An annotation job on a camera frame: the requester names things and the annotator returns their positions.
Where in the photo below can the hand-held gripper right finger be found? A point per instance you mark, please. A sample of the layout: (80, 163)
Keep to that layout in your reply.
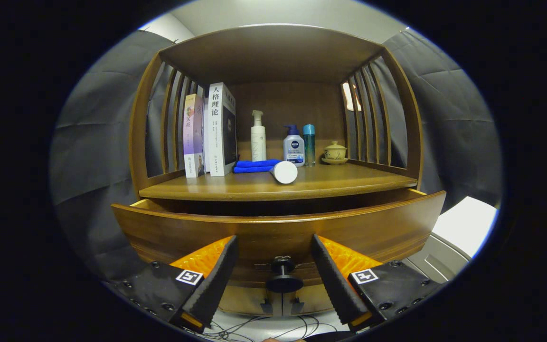
(335, 285)

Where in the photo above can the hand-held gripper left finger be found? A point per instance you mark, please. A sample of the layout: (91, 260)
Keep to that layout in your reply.
(216, 285)

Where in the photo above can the wooden drawer with black knob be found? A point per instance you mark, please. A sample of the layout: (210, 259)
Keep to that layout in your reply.
(278, 232)

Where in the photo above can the white squeeze tube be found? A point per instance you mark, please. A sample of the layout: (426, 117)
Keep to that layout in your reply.
(285, 172)

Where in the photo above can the wooden cabinet door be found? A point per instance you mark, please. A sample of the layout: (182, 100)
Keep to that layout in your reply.
(242, 299)
(311, 298)

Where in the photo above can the wooden countertop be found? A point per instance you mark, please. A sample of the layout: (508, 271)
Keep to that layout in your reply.
(340, 183)

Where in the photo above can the white panelled cabinet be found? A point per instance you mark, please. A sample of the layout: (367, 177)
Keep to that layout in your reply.
(463, 223)

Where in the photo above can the brown wooden cabinet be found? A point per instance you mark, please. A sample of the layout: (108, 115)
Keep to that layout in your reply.
(273, 52)

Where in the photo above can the blue folded cloth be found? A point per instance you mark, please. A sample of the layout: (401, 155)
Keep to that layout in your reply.
(252, 166)

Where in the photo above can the yellow lidded teacup with saucer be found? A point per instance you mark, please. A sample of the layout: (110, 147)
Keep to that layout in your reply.
(334, 153)

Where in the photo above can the teal transparent bottle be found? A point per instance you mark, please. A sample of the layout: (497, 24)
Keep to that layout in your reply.
(309, 147)

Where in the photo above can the white bottle with blue pump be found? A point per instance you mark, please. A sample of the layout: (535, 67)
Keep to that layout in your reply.
(294, 149)

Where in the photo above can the purple book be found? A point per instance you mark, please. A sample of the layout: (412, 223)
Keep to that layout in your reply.
(193, 137)

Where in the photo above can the white book with portrait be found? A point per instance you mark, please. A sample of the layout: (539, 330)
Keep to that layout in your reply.
(215, 133)

